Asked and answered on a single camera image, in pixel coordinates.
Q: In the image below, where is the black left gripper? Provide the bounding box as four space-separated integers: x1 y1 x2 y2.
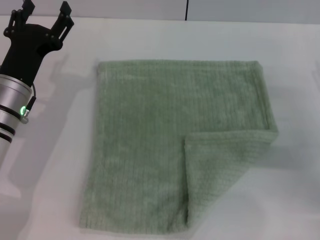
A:
0 0 76 86

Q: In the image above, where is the green terry towel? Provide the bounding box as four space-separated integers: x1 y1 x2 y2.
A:
79 59 279 230

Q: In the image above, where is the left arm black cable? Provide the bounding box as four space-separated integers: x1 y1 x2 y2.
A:
20 83 37 124

